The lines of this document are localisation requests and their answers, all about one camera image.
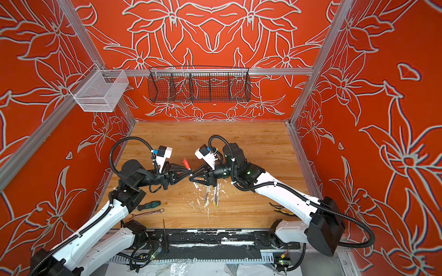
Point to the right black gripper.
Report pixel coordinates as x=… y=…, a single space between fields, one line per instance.
x=209 y=177

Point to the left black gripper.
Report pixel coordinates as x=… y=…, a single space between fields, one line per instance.
x=167 y=176

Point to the red pen cap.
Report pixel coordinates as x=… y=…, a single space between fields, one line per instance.
x=186 y=163

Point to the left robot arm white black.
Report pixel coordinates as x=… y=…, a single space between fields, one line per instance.
x=106 y=235

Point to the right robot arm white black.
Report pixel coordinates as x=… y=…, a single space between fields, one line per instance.
x=323 y=223

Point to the white pen right green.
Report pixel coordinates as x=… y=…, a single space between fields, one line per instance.
x=217 y=196

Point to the metal wrench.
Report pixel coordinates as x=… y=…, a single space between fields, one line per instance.
x=154 y=212

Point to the yellow black pliers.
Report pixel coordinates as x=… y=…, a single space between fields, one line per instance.
x=280 y=209

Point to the white mesh basket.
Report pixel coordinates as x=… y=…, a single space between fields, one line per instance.
x=100 y=90

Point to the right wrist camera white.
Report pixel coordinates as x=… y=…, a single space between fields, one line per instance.
x=206 y=155

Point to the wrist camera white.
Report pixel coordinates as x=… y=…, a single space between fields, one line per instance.
x=161 y=155
x=206 y=155

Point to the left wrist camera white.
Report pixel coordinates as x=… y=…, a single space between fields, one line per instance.
x=161 y=155

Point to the green handle screwdriver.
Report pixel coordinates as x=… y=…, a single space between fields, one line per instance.
x=149 y=205

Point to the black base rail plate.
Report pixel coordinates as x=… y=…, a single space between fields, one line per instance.
x=259 y=239

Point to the black wire basket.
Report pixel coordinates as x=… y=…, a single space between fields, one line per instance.
x=199 y=85

